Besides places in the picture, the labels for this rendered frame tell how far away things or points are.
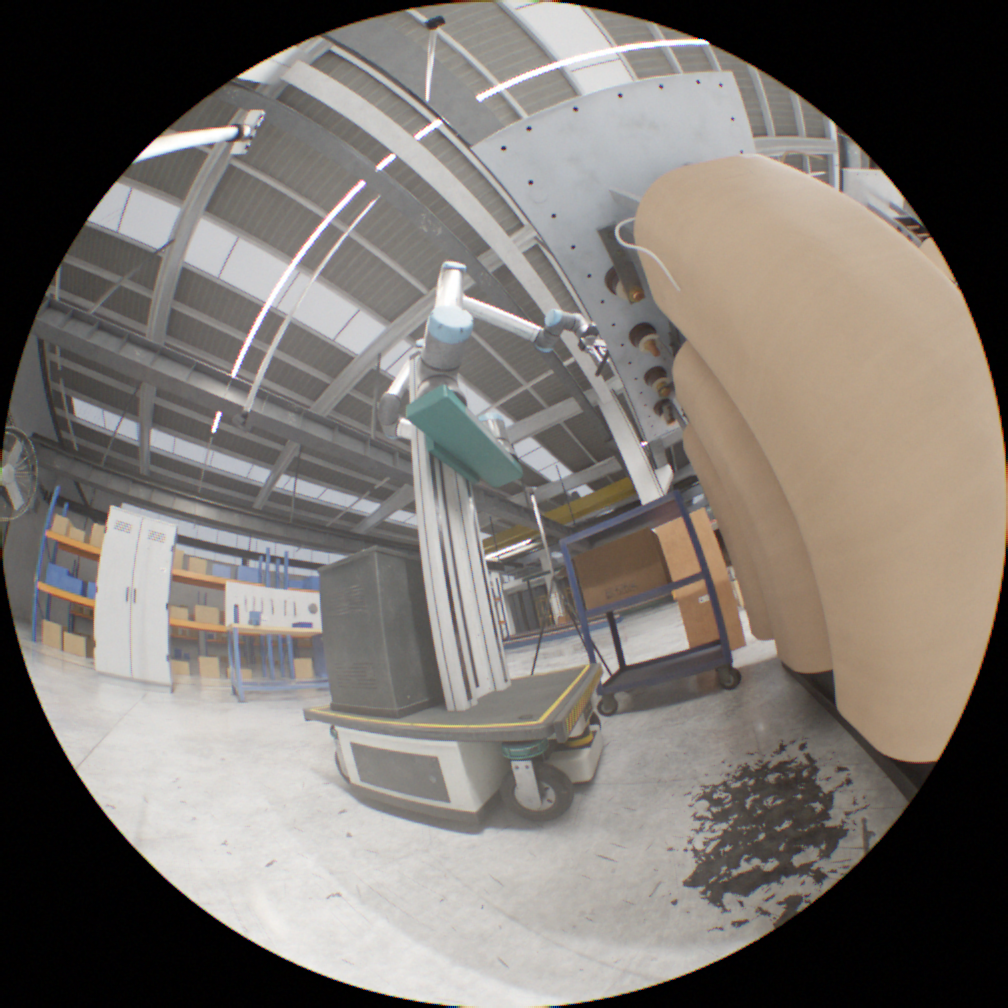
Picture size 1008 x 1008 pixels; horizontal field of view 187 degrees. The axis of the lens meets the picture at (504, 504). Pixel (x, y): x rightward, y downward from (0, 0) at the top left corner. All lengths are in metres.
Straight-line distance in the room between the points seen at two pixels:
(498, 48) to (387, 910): 11.13
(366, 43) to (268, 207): 6.98
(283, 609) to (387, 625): 3.87
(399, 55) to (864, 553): 4.61
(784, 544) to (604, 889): 0.75
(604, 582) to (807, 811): 1.25
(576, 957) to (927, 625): 0.55
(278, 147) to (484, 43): 5.45
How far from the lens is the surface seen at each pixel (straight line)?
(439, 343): 1.03
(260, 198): 10.71
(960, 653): 0.41
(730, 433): 0.81
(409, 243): 9.97
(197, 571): 7.60
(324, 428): 7.37
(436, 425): 1.04
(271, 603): 4.70
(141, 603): 4.26
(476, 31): 10.57
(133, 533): 4.45
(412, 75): 4.37
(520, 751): 0.76
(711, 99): 1.13
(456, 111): 4.28
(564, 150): 0.89
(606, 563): 1.49
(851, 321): 0.40
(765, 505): 0.77
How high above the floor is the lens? 0.52
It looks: 24 degrees up
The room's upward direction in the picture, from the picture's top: 13 degrees counter-clockwise
